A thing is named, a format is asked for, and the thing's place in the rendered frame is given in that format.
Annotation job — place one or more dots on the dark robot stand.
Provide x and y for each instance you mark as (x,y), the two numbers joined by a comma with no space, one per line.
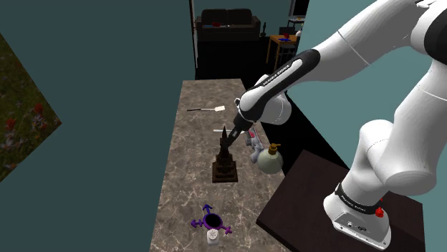
(304,209)

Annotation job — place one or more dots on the thin white stick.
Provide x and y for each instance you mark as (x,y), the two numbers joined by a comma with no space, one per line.
(220,131)

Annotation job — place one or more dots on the purple round holder with arrows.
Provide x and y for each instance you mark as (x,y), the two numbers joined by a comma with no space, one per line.
(211,220)

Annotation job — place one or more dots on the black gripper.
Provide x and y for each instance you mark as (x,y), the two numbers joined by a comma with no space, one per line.
(241,126)

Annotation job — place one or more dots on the dark brown tower figure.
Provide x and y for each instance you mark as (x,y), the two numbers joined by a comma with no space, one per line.
(224,164)

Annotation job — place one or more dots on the orange wooden side table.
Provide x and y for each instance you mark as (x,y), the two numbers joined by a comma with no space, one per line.
(281,43)

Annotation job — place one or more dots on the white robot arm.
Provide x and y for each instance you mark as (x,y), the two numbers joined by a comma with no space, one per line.
(384,104)

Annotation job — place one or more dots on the round green soap dispenser bottle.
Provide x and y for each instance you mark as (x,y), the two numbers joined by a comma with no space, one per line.
(269,160)

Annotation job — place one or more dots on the flower meadow wall picture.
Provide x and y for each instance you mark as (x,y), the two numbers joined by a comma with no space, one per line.
(21,115)

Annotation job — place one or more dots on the black sofa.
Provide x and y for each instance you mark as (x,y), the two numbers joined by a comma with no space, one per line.
(227,26)

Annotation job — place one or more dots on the grey and red toy figure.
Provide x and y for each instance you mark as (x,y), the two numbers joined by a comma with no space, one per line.
(254,143)

